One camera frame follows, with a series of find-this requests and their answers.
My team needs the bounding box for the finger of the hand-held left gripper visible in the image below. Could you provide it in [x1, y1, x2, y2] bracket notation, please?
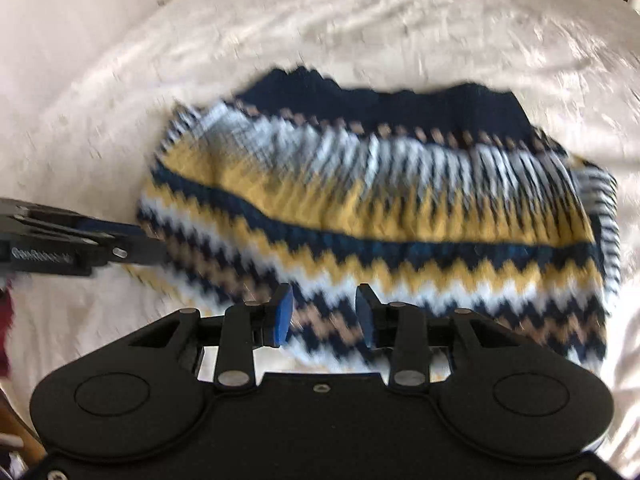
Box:
[75, 215, 171, 267]

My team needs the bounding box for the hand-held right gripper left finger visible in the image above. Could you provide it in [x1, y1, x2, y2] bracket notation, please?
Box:
[125, 282, 296, 394]

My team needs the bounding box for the bed with white bedspread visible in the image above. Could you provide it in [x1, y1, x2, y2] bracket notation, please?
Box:
[0, 0, 640, 466]

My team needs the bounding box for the dark red cloth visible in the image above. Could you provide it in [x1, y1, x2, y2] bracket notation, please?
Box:
[0, 284, 14, 377]

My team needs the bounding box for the navy yellow zigzag knit sweater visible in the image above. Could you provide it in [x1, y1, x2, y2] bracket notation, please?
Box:
[135, 65, 624, 377]

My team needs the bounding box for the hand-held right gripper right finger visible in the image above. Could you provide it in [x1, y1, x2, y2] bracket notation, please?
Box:
[353, 282, 521, 394]

